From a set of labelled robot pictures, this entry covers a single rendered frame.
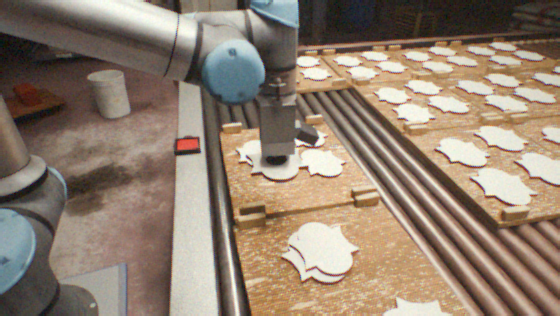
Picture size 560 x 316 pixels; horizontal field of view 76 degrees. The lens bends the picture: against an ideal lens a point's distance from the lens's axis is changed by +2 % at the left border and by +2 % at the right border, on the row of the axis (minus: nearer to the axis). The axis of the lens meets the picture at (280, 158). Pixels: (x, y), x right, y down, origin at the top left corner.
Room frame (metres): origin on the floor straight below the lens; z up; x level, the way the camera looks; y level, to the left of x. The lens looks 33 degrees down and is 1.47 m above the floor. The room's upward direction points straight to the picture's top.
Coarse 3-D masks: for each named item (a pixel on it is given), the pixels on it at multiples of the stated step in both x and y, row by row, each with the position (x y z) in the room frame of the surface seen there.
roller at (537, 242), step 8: (528, 224) 0.58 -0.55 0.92; (520, 232) 0.57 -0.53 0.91; (528, 232) 0.56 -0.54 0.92; (536, 232) 0.56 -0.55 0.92; (528, 240) 0.54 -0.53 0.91; (536, 240) 0.54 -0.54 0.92; (544, 240) 0.53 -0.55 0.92; (536, 248) 0.52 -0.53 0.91; (544, 248) 0.51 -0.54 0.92; (552, 248) 0.51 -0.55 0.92; (544, 256) 0.50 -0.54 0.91; (552, 256) 0.49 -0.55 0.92; (552, 264) 0.48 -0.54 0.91
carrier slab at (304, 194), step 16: (320, 128) 1.00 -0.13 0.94; (224, 144) 0.90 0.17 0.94; (240, 144) 0.90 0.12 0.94; (336, 144) 0.90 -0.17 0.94; (224, 160) 0.82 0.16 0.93; (352, 160) 0.81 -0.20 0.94; (240, 176) 0.74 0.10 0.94; (256, 176) 0.74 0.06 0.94; (304, 176) 0.74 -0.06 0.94; (352, 176) 0.74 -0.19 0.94; (240, 192) 0.67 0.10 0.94; (256, 192) 0.67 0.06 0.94; (272, 192) 0.67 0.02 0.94; (288, 192) 0.67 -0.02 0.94; (304, 192) 0.67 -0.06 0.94; (320, 192) 0.67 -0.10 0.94; (336, 192) 0.67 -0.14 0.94; (272, 208) 0.61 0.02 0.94; (288, 208) 0.61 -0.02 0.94; (304, 208) 0.61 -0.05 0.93; (320, 208) 0.62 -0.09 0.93
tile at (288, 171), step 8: (256, 152) 0.63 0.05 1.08; (296, 152) 0.63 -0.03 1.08; (256, 160) 0.60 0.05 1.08; (264, 160) 0.60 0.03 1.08; (288, 160) 0.59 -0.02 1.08; (296, 160) 0.59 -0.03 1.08; (256, 168) 0.57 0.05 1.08; (264, 168) 0.57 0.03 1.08; (272, 168) 0.57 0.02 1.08; (280, 168) 0.57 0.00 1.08; (288, 168) 0.57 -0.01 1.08; (296, 168) 0.57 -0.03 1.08; (304, 168) 0.58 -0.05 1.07; (264, 176) 0.55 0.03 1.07; (272, 176) 0.54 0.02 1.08; (280, 176) 0.54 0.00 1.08; (288, 176) 0.54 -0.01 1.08; (296, 176) 0.55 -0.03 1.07
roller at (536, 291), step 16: (352, 96) 1.30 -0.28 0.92; (368, 112) 1.15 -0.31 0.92; (384, 128) 1.03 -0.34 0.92; (400, 144) 0.93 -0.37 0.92; (400, 160) 0.87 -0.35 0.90; (416, 160) 0.84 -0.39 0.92; (416, 176) 0.78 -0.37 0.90; (432, 176) 0.76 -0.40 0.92; (432, 192) 0.71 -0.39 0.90; (448, 192) 0.69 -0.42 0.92; (448, 208) 0.65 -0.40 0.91; (464, 208) 0.63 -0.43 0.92; (464, 224) 0.59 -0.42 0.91; (480, 224) 0.58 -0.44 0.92; (480, 240) 0.54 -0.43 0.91; (496, 240) 0.53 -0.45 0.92; (496, 256) 0.50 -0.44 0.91; (512, 256) 0.49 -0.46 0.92; (512, 272) 0.46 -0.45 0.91; (528, 272) 0.45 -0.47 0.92; (528, 288) 0.42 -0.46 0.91; (544, 288) 0.41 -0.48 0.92; (544, 304) 0.39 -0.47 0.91
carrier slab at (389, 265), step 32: (288, 224) 0.56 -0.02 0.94; (352, 224) 0.56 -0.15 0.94; (384, 224) 0.56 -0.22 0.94; (256, 256) 0.47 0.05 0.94; (352, 256) 0.47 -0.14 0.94; (384, 256) 0.47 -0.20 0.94; (416, 256) 0.47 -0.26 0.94; (256, 288) 0.40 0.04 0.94; (288, 288) 0.40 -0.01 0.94; (320, 288) 0.40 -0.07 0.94; (352, 288) 0.40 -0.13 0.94; (384, 288) 0.40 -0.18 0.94; (416, 288) 0.40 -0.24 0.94; (448, 288) 0.40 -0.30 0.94
